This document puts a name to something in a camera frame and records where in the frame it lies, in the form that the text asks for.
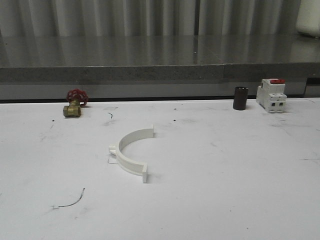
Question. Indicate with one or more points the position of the white half-ring pipe clamp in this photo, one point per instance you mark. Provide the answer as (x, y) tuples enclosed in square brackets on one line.
[(129, 165)]

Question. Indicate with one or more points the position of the grey stone countertop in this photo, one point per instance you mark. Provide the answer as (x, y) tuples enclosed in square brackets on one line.
[(129, 67)]

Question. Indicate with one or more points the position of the dark brown cylindrical coupling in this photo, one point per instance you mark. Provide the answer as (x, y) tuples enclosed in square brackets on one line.
[(240, 98)]

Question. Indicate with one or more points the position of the brass valve red handwheel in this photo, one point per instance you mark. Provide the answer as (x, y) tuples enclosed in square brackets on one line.
[(77, 99)]

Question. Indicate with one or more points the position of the white pleated curtain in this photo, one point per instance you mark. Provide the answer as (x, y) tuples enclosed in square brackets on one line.
[(67, 18)]

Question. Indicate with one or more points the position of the white container on counter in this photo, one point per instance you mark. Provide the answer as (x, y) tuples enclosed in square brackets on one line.
[(308, 18)]

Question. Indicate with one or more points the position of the white circuit breaker red switch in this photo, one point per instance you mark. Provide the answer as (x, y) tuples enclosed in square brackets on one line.
[(270, 95)]

